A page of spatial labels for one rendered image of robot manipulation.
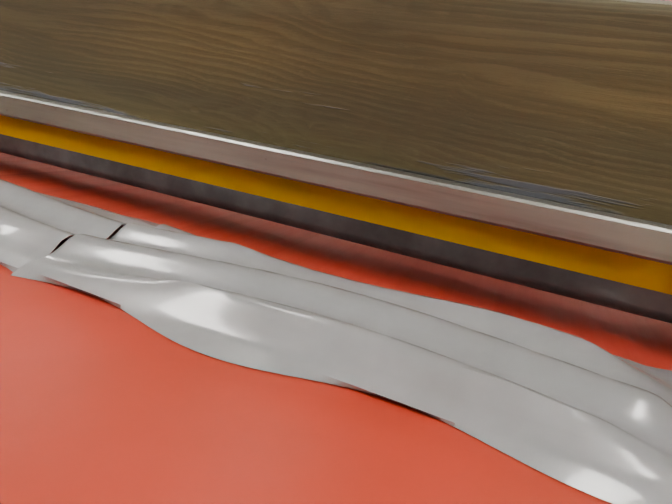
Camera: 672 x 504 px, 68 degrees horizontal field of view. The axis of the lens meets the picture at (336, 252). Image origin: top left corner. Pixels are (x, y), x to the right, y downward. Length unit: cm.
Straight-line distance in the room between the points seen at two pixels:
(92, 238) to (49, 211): 4
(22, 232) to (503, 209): 15
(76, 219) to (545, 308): 17
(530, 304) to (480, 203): 5
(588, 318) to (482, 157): 7
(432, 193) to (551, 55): 6
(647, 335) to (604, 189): 6
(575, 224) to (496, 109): 5
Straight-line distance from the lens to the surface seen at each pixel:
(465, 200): 17
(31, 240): 18
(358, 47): 19
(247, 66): 21
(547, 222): 17
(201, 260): 16
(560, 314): 20
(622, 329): 20
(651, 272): 20
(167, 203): 26
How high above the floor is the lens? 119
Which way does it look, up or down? 30 degrees down
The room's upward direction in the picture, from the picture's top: 4 degrees clockwise
